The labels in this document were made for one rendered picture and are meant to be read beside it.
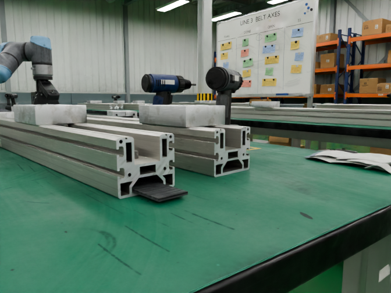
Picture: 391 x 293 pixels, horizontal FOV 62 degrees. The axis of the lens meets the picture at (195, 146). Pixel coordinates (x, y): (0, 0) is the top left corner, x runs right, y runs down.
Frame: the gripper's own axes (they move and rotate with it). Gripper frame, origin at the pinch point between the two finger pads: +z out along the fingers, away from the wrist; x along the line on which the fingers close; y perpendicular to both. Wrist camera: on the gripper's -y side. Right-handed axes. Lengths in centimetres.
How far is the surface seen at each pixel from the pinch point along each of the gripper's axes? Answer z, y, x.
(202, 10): -257, 545, -606
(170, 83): -16, -54, -21
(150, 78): -17, -53, -14
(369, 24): -225, 238, -967
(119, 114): -5.5, -31.4, -15.1
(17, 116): -7, -53, 24
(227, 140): -3, -95, -3
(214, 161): 0, -99, 5
